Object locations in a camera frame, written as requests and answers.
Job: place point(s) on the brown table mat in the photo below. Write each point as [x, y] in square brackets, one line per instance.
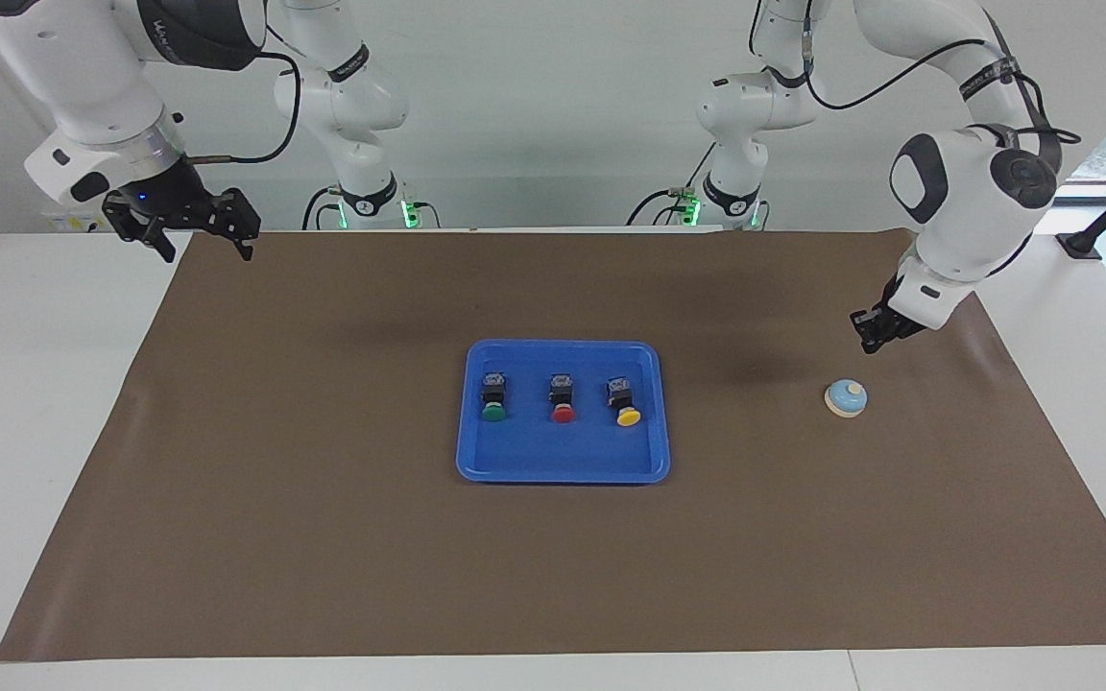
[553, 557]

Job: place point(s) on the light blue desk bell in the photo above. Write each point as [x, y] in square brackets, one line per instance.
[845, 399]

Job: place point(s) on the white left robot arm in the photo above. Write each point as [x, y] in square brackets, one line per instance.
[956, 221]

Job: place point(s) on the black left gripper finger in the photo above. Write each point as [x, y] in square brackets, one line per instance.
[874, 342]
[865, 322]

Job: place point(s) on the white wall socket box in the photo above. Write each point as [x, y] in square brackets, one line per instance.
[73, 223]

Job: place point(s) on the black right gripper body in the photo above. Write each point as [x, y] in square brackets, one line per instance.
[169, 197]

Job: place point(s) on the red push button switch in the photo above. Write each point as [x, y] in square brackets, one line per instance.
[563, 414]

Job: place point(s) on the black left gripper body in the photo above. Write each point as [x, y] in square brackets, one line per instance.
[899, 321]

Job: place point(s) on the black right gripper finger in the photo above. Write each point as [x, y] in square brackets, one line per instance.
[163, 242]
[244, 221]

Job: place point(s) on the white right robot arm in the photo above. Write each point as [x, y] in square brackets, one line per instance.
[83, 77]

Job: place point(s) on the yellow push button switch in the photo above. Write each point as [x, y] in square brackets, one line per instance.
[627, 416]

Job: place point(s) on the blue plastic tray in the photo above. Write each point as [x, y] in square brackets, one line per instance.
[563, 451]

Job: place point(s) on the green push button switch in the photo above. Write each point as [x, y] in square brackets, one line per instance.
[493, 413]

